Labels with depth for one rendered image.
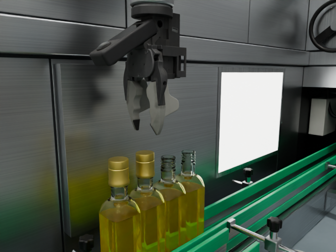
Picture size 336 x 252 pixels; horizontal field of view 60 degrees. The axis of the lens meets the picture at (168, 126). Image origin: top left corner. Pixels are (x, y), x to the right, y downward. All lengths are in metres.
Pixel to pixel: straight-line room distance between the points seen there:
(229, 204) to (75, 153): 0.46
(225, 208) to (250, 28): 0.59
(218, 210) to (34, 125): 0.50
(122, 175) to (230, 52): 0.57
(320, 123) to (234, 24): 0.79
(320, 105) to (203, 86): 0.87
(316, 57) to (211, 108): 0.73
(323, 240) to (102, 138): 0.84
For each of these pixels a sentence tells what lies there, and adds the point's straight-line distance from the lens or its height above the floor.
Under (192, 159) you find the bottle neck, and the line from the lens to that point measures 0.61.
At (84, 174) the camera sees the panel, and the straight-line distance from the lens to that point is 0.61.
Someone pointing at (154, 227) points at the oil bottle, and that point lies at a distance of 0.56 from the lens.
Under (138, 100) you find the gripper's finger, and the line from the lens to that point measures 0.54.
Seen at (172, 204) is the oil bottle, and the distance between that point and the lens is 0.58.
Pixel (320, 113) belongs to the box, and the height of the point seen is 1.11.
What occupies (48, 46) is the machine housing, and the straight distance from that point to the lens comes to 0.57.
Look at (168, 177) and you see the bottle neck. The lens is 0.57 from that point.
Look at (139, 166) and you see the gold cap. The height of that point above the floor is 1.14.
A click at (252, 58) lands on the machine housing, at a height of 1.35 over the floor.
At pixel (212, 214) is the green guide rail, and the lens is 0.80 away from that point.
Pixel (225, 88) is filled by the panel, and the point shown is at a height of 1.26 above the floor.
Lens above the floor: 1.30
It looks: 10 degrees down
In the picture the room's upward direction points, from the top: straight up
